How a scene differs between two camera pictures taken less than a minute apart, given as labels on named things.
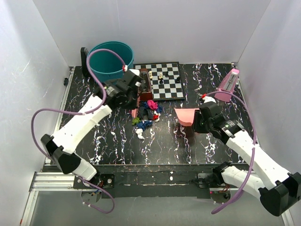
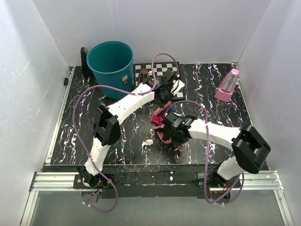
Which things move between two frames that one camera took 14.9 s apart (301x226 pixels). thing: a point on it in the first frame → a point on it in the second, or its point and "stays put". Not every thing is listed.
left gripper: x=132 y=105 → x=170 y=93
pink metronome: x=227 y=84 stays put
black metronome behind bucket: x=83 y=54 stays put
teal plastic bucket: x=107 y=65 stays put
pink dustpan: x=186 y=116 → x=181 y=148
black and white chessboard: x=166 y=79 stays put
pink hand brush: x=135 y=112 → x=162 y=109
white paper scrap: x=139 y=131 → x=147 y=142
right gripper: x=197 y=129 → x=176 y=142
